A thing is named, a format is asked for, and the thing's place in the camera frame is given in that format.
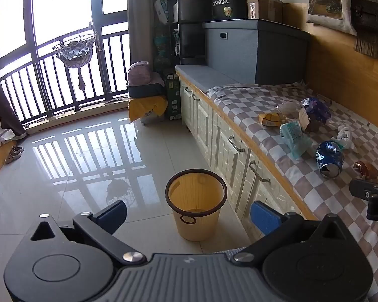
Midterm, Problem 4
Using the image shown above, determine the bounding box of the checkered blanket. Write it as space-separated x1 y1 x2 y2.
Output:
206 80 378 302

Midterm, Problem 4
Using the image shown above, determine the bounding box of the pink cloth bundle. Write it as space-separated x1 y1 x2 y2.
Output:
127 61 152 85

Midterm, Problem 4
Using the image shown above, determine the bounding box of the brown fringed wall bag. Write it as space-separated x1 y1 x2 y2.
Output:
350 0 378 59

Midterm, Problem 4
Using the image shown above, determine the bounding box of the brown paper bag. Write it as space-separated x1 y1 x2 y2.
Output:
299 107 322 133

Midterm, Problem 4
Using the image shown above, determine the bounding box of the hanging net basket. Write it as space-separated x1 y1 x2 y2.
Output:
52 22 99 92

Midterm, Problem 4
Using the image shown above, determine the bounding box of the embroidered wall tapestry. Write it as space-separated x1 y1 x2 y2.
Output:
306 0 358 36

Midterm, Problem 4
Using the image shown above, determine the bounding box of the black balcony railing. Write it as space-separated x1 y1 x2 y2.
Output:
0 22 130 123

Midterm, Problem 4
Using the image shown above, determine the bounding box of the cardboard box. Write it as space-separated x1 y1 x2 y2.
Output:
246 0 284 22

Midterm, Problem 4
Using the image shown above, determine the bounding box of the white crumpled tissue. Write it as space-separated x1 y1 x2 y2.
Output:
331 123 355 150

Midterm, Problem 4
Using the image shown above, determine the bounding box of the green carton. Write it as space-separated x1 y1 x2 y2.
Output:
164 69 181 120

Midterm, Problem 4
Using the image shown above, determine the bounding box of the white storage box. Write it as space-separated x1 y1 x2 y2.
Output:
140 110 164 125

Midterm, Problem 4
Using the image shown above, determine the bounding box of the yellow snack packet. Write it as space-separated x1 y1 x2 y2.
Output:
258 111 289 127

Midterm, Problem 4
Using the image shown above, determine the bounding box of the white cabinet with wooden top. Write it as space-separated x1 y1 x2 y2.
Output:
179 75 316 246

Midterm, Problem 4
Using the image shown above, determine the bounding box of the purple snack packet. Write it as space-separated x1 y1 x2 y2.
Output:
301 97 332 125

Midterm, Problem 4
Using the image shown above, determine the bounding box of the grey curtain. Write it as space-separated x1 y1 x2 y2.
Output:
127 0 177 70

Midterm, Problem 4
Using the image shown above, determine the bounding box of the green tissue packet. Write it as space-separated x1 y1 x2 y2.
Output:
280 121 313 160

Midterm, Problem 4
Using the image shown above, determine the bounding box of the brown curtain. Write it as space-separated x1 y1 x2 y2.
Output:
0 34 27 140

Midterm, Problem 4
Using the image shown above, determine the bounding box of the white plastic packet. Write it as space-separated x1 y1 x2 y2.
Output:
154 0 178 24

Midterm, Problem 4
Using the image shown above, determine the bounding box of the black drawer tower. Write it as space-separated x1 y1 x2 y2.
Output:
176 0 213 66

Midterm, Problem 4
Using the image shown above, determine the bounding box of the grey bench cushion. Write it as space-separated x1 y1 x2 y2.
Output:
175 64 259 93

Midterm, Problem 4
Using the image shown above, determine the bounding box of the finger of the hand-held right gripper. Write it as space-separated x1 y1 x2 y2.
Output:
350 179 378 200

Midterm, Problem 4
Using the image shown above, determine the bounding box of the crushed blue drink can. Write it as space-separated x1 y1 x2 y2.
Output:
315 140 345 179

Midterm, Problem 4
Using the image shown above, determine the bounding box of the white wrapper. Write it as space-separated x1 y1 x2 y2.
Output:
275 100 303 115

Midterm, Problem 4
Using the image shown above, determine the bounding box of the black box with flower print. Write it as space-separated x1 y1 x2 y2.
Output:
212 0 251 20

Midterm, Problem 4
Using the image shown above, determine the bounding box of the brown shiny wrapper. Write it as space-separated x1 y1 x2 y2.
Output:
353 160 378 181

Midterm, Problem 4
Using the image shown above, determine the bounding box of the yellow cloth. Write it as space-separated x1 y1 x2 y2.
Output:
128 96 168 123

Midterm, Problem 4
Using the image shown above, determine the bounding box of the black bag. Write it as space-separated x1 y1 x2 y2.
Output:
127 72 166 99

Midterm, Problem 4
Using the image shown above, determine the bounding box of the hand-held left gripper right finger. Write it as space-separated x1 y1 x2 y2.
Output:
232 201 355 263

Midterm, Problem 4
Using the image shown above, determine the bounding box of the yellow wastebasket with brown rim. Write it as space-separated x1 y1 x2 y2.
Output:
165 169 227 242

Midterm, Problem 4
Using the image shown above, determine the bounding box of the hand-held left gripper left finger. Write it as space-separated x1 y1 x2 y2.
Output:
27 200 146 265

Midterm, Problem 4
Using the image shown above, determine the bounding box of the teal plastic packet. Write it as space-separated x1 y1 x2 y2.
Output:
153 34 171 58

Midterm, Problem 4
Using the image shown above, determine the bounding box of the grey storage box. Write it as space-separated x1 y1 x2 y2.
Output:
202 19 312 85

